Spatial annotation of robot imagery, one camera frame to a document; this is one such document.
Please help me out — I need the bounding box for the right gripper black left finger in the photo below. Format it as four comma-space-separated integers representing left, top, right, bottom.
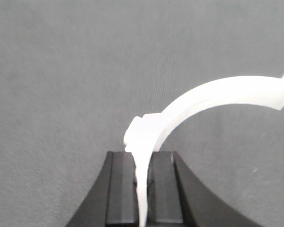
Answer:
67, 151, 139, 227

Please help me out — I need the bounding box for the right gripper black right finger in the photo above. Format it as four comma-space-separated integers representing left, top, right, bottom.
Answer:
146, 152, 259, 227

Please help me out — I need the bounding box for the white pipe clamp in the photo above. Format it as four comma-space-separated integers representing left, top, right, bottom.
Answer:
124, 75, 284, 227

